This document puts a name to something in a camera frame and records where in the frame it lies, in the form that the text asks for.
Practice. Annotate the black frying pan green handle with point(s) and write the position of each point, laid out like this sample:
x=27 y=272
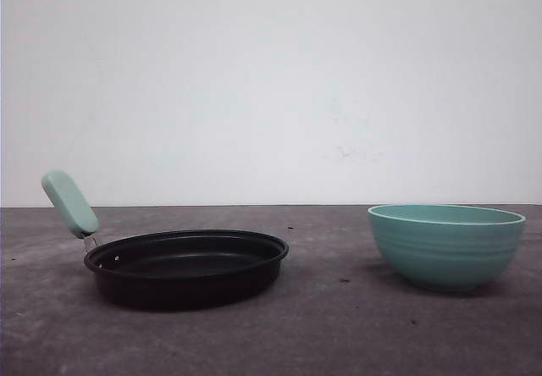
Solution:
x=185 y=269

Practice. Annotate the teal ceramic bowl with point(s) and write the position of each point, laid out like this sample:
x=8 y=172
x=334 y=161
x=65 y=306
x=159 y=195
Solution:
x=452 y=248

